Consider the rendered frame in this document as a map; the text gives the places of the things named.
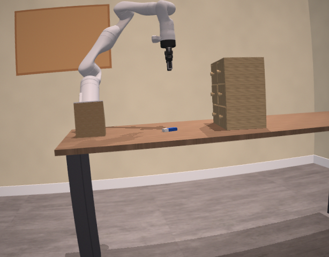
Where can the small wooden chest of drawers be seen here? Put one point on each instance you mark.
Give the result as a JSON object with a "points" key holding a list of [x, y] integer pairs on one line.
{"points": [[245, 92]]}

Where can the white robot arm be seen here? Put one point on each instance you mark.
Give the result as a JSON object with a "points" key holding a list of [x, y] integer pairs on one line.
{"points": [[89, 86]]}

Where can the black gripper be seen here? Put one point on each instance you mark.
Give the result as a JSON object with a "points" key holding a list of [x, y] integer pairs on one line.
{"points": [[168, 45]]}

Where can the brown wooden drawer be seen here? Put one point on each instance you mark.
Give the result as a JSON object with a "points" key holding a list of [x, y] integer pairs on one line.
{"points": [[222, 94], [221, 71], [214, 94], [214, 74], [215, 113], [223, 116]]}

